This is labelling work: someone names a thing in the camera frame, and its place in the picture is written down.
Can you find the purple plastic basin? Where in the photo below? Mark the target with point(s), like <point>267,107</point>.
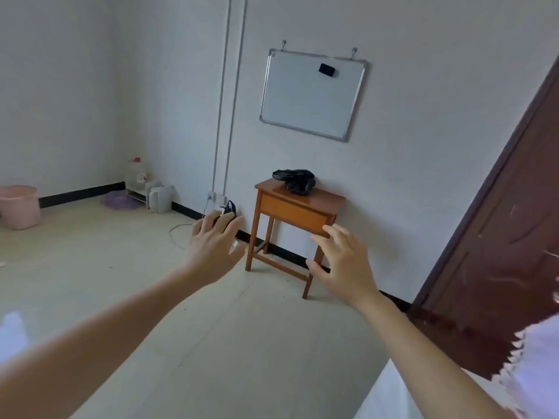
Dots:
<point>118,200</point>

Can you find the white electric kettle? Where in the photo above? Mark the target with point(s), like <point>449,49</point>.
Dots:
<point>160,199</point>

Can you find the person's left hand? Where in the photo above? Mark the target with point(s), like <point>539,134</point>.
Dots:
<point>212,253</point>

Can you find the wide white wall conduit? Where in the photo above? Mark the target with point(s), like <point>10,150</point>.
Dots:
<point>234,95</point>

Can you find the clear water jug red cap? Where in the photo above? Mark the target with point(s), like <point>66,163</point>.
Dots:
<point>136,172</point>

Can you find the dark brown wooden door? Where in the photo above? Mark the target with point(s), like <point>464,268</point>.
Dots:
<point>502,257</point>

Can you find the low white shelf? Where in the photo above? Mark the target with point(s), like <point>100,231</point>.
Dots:
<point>136,191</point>

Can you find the person's left little finger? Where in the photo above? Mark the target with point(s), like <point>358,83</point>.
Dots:
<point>196,231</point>

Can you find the small wooden table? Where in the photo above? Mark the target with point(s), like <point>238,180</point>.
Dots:
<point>301,209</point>

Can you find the pink plastic bucket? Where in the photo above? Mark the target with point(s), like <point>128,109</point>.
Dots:
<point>18,207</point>

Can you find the person's left middle finger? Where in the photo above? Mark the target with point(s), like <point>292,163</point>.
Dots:
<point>221,222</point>

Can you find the black plastic bag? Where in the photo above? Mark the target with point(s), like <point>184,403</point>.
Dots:
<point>298,179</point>

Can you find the metal-framed whiteboard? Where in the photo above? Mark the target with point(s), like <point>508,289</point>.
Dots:
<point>312,95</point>

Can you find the person's right forearm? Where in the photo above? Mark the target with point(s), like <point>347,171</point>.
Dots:
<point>419,362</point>

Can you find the black and white power plug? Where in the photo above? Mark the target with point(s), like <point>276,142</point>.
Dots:
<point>229,208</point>

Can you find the person's right middle finger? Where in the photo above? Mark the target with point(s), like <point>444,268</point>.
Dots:
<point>334,233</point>

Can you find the black whiteboard eraser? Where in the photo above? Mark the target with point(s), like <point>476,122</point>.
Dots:
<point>327,70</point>

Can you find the person's left forearm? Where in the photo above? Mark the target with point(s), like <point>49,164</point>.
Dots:
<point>100,335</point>

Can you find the person's right hand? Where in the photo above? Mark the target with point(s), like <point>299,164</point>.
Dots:
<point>347,270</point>

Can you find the person's left thumb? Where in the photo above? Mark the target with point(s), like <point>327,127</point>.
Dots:
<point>239,250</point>

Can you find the person's right thumb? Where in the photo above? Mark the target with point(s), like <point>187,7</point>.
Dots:
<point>315,268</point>

